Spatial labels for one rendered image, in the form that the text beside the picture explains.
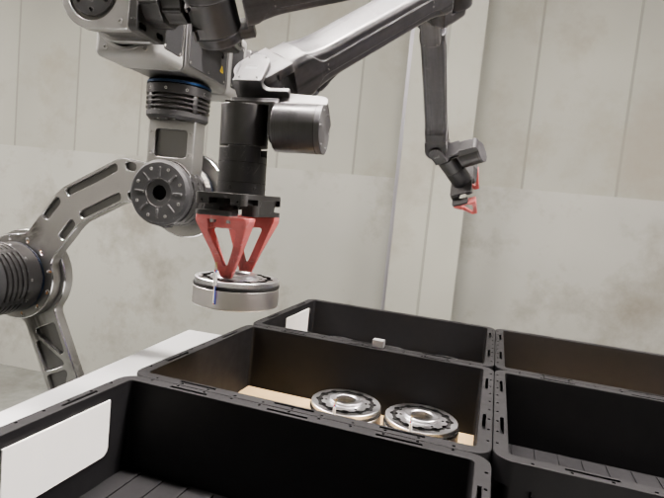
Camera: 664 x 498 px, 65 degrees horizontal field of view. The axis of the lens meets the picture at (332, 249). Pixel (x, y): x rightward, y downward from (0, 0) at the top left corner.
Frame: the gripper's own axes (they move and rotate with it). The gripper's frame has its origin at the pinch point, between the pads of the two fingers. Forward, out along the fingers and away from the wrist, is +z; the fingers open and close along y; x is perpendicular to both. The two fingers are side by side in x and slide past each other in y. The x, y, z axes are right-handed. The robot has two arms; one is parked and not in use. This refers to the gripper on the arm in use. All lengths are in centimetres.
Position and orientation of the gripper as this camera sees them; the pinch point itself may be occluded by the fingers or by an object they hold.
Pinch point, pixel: (236, 269)
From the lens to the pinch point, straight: 64.3
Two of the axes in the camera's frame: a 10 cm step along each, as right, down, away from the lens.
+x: -9.5, -1.0, 2.9
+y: 3.0, -0.7, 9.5
